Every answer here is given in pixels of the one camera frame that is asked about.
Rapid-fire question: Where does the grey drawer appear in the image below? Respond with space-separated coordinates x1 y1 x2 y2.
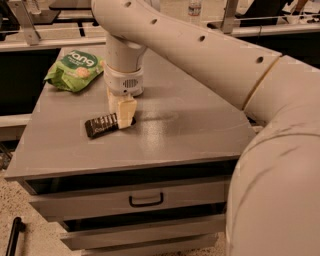
81 234 217 256
61 214 226 250
30 177 230 222

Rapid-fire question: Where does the top grey drawer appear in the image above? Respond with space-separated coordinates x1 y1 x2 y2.
30 177 230 222

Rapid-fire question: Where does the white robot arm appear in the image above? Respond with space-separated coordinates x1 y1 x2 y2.
92 0 320 256

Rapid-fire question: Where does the black rxbar chocolate bar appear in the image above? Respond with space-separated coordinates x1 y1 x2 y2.
84 112 137 139

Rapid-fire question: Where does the bottom grey drawer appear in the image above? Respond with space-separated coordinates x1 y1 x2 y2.
81 234 217 256

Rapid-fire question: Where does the green snack chip bag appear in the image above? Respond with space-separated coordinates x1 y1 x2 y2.
44 50 103 93

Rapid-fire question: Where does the black table background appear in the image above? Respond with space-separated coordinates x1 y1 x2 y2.
24 0 98 37

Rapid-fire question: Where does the grey drawer cabinet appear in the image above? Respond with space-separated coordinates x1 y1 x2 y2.
4 44 257 256

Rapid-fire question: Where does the clear plastic water bottle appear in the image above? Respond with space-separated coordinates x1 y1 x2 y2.
188 0 202 22

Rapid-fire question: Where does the black bar lower left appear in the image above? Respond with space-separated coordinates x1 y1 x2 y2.
5 217 26 256

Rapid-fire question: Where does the metal railing frame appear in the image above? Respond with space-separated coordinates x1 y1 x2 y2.
0 0 320 51

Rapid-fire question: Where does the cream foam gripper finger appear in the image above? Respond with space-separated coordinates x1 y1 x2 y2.
116 95 137 129
107 89 119 114

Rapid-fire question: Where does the middle grey drawer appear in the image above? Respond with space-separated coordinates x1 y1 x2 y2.
61 214 226 250

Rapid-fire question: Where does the black drawer handle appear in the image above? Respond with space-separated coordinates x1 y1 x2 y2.
128 192 164 208

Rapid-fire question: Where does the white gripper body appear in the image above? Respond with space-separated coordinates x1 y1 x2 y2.
104 64 144 96

